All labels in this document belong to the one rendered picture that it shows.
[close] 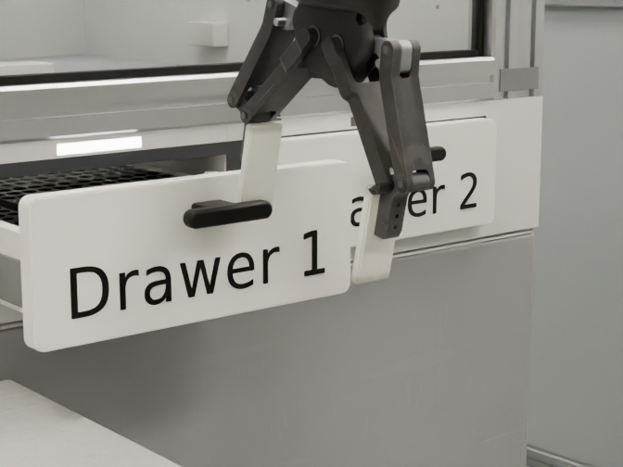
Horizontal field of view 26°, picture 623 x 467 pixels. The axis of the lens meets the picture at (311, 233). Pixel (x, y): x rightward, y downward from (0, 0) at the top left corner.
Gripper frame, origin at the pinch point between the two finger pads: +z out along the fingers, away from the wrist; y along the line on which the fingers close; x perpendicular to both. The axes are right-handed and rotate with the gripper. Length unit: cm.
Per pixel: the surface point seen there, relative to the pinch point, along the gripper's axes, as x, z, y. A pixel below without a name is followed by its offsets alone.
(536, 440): -156, 106, 95
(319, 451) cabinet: -20.4, 32.9, 17.5
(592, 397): -157, 90, 83
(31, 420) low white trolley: 16.8, 15.9, 8.4
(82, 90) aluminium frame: 4.9, -3.5, 24.9
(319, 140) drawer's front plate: -18.9, 2.0, 22.3
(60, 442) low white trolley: 17.3, 14.8, 3.1
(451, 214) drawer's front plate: -36.4, 10.8, 20.4
